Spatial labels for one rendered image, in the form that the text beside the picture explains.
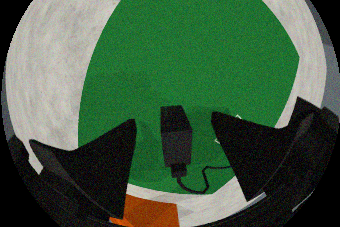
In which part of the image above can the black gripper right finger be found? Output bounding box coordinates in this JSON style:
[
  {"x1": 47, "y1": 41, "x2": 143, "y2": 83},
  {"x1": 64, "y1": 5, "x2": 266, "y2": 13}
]
[{"x1": 211, "y1": 112, "x2": 313, "y2": 201}]

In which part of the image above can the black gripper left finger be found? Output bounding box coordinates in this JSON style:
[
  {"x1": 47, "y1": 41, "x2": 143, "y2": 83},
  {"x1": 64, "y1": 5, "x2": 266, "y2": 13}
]
[{"x1": 29, "y1": 119, "x2": 137, "y2": 220}]

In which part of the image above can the green circuit board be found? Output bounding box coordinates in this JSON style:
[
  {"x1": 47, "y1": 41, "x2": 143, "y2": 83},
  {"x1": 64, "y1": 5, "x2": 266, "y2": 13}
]
[{"x1": 78, "y1": 0, "x2": 300, "y2": 195}]

